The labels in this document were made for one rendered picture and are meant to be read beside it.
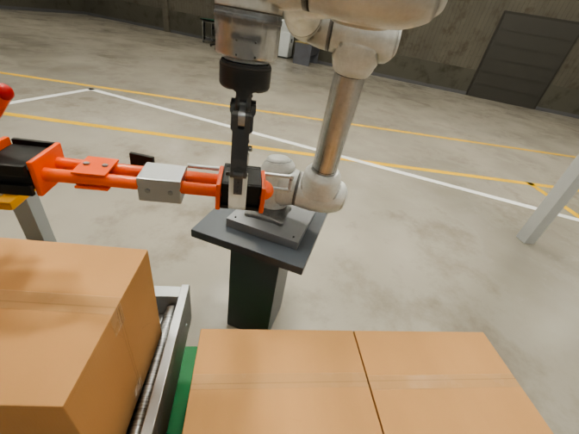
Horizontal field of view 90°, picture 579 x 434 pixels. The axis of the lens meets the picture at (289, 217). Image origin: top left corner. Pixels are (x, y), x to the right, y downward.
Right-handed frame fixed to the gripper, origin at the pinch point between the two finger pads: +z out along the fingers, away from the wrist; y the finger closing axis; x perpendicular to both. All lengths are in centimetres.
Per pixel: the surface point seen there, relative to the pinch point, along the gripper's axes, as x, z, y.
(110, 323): -25.5, 34.1, 6.2
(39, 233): -75, 55, -46
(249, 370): 7, 73, -3
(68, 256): -43, 33, -13
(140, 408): -24, 73, 8
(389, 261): 124, 127, -121
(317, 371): 31, 73, -3
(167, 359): -19, 67, -4
